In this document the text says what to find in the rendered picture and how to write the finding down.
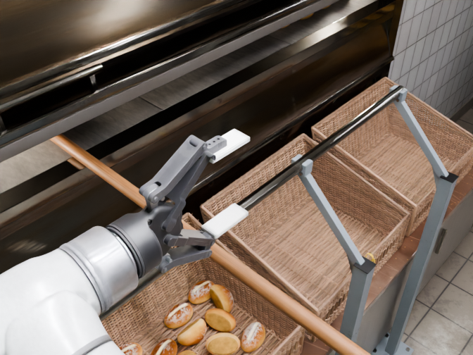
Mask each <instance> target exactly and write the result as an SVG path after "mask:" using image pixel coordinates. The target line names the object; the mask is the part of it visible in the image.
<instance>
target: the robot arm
mask: <svg viewBox="0 0 473 355"><path fill-rule="evenodd" d="M247 142H250V137H249V136H247V135H245V134H244V133H242V132H240V131H238V130H235V129H233V130H231V131H229V132H228V133H226V134H225V135H223V136H219V135H218V136H215V137H214V138H212V139H210V140H208V141H207V142H204V141H202V140H201V139H199V138H198V137H195V136H193V135H190V136H189V137H188V138H187V140H186V141H185V142H184V143H183V144H182V145H181V147H180V148H179V149H178V150H177V151H176V152H175V153H174V154H173V155H172V157H171V158H170V159H169V160H168V162H167V163H166V164H165V165H164V166H163V167H162V168H161V169H160V170H159V171H158V173H157V174H156V175H155V176H154V178H153V179H151V180H150V181H148V182H147V183H146V184H145V185H143V186H141V187H140V189H139V193H140V195H142V196H143V197H144V198H145V200H146V206H145V207H144V208H143V209H142V210H141V211H140V212H138V213H128V214H125V215H124V216H122V217H121V218H119V219H117V220H115V221H114V222H112V223H111V224H109V225H107V226H106V227H105V228H104V227H101V226H96V227H93V228H91V229H90V230H88V231H86V232H84V233H83V234H81V235H80V236H78V237H76V238H75V239H73V240H71V241H69V242H68V243H65V244H63V245H61V246H60V247H59V248H58V249H56V250H54V251H52V252H50V253H48V254H45V255H43V256H38V257H35V258H32V259H29V260H26V261H24V262H22V263H20V264H18V265H16V266H14V267H12V268H11V269H9V270H7V271H6V272H4V273H2V274H0V355H125V354H124V353H123V352H122V351H121V350H120V349H119V348H118V346H117V345H116V344H115V343H114V341H113V340H112V339H111V338H110V336H109V335H108V333H107V332H106V330H105V328H104V327H103V325H102V323H101V321H100V319H99V315H100V314H102V313H104V312H106V311H107V310H108V309H109V308H110V307H111V306H112V305H114V304H115V303H117V302H118V301H120V300H121V299H122V298H123V297H125V296H127V295H128V294H129V293H130V292H132V291H133V290H135V289H136V288H137V285H138V278H142V277H143V276H144V275H145V274H147V273H148V272H150V271H151V270H153V269H154V268H157V269H158V270H159V271H160V272H161V273H166V272H167V271H169V270H170V269H172V268H174V267H175V266H180V265H183V264H185V263H191V262H193V261H197V260H201V259H205V258H208V257H210V256H211V254H212V251H211V250H210V248H211V247H212V246H213V245H214V243H215V241H216V239H217V238H219V237H220V236H222V235H223V234H225V233H226V231H228V230H229V229H230V228H232V227H233V226H234V225H236V224H237V223H238V222H240V221H241V220H243V219H244V218H245V217H246V216H248V211H246V210H245V209H243V208H242V207H240V206H238V205H237V204H232V205H231V206H229V207H228V208H226V209H225V210H224V211H222V212H221V213H219V214H218V215H216V216H215V217H214V218H212V219H211V220H209V221H208V222H207V223H205V224H204V225H202V226H201V228H202V230H203V231H202V230H201V229H199V230H200V231H199V230H187V229H184V227H183V223H182V210H183V208H184V207H185V205H186V201H185V199H186V197H187V196H188V194H189V193H190V191H191V189H192V187H193V186H194V185H195V183H196V181H197V180H198V178H199V176H200V175H201V173H202V172H203V170H204V168H205V167H206V165H207V164H208V162H211V163H212V164H214V163H215V162H217V161H219V160H220V159H221V158H223V157H225V156H226V155H228V154H230V153H232V152H233V151H235V150H236V149H238V148H239V147H241V146H243V145H245V144H246V143H247ZM199 157H201V158H200V159H198V158H199ZM168 198H169V199H171V200H172V201H174V202H175V205H174V204H172V203H169V202H166V201H167V199H168ZM204 231H205V232H204ZM173 246H179V247H176V248H173V249H171V247H173Z"/></svg>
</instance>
